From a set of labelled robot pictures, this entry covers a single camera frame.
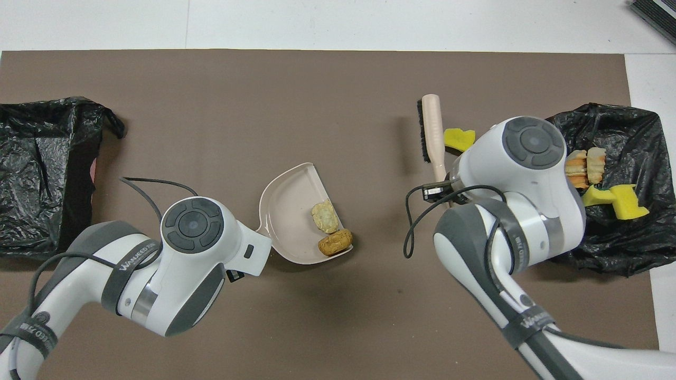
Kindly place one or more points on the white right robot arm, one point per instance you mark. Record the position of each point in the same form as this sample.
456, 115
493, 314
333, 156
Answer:
528, 174

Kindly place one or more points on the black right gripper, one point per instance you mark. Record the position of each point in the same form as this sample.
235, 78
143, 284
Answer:
441, 191

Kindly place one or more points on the brown peanut shaped toy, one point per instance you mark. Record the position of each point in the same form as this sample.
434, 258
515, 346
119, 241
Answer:
335, 243

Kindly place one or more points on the brown table mat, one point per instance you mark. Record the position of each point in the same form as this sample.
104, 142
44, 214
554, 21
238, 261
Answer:
338, 105

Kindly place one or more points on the black bag lined bin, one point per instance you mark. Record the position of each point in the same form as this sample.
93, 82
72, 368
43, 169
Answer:
37, 174
634, 243

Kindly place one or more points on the beige brush with black bristles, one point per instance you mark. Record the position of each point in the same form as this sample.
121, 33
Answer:
434, 132

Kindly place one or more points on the grey ribbed object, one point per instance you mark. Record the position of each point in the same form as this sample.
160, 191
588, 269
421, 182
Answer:
657, 16

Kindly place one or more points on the beige bread chunk orange crust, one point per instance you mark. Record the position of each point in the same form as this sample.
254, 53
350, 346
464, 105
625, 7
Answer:
576, 169

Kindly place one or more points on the beige plastic dustpan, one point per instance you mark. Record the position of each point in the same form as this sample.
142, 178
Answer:
290, 221

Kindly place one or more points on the small beige bread chunk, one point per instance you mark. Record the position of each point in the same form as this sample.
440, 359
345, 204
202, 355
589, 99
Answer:
325, 216

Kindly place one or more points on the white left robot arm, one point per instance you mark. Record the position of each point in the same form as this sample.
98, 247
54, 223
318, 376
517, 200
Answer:
190, 248

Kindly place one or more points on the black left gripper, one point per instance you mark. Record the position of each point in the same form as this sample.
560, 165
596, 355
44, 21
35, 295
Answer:
235, 276

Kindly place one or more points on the yellow sponge with green side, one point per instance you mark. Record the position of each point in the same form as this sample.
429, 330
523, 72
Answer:
597, 196

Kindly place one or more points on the yellow sponge piece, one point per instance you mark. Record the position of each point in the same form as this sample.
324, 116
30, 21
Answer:
629, 203
457, 138

